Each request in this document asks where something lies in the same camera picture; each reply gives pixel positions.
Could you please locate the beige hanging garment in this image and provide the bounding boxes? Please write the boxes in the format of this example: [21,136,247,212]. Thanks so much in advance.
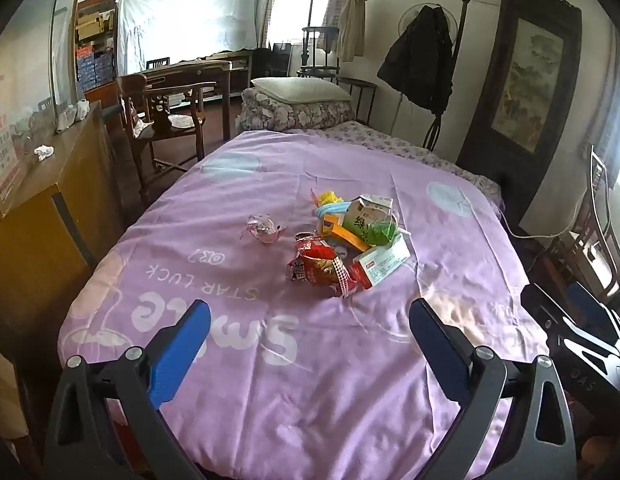
[336,0,371,62]

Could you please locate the red snack packet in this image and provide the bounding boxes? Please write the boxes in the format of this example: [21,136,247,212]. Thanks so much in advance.
[286,232,355,298]

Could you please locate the black metal bed frame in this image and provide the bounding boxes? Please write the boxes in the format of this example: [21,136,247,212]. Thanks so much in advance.
[300,0,478,151]

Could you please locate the black jacket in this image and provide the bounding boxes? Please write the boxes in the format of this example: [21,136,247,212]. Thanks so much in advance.
[377,5,454,113]

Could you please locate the red and white box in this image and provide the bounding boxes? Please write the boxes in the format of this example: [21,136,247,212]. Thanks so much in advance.
[350,235,411,291]

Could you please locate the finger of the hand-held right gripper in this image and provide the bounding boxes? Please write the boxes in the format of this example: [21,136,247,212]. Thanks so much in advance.
[565,281,620,333]
[520,282,573,346]

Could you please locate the white pillow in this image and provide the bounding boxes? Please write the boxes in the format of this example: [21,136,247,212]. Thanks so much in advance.
[251,76,351,103]

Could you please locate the dark wooden desk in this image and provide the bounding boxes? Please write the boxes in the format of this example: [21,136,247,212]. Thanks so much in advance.
[140,59,233,141]

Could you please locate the white hanging sheet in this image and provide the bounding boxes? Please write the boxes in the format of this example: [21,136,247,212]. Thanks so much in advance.
[114,0,261,76]

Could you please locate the dark wooden chair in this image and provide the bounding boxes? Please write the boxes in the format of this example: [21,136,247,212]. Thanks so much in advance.
[540,145,620,301]

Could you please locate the blue face mask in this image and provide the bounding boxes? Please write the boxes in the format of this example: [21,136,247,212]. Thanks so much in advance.
[315,201,351,218]

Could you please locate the floral bed sheet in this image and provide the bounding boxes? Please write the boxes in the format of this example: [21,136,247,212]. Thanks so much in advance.
[285,121,503,201]

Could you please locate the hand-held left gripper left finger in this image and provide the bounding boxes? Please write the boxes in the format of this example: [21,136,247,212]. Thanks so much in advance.
[42,300,213,480]

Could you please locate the green and white milk carton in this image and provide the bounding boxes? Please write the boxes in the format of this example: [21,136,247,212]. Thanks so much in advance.
[342,194,395,233]

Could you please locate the white cloth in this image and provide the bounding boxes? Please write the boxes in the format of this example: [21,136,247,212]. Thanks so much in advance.
[57,100,90,131]

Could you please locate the black round stand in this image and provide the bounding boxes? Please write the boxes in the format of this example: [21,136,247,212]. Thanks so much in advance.
[297,25,341,78]

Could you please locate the clear pink plastic wrapper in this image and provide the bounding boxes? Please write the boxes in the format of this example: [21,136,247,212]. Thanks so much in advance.
[246,214,287,245]

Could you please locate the white dotted ribbon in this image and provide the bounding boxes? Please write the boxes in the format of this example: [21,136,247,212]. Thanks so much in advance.
[335,255,353,298]

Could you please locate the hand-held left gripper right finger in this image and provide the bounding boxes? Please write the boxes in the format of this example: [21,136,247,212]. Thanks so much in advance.
[409,299,578,480]

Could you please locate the pink printed blanket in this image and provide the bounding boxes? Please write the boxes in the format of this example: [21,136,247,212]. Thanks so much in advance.
[57,130,551,480]

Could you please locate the green paper pom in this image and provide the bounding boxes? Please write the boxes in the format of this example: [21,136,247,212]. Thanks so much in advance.
[365,220,401,247]

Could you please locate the shelf with boxes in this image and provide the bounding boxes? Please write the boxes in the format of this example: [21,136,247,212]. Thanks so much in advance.
[74,0,119,93]

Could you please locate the white cable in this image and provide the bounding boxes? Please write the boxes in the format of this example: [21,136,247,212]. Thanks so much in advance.
[500,145,606,241]

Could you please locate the wooden cabinet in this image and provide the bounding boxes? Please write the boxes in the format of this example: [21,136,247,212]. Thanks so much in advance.
[0,102,125,311]

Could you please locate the glass panel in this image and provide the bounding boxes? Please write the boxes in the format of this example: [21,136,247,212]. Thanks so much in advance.
[0,0,88,216]

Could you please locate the window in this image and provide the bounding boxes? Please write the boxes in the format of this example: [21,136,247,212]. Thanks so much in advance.
[267,0,341,46]

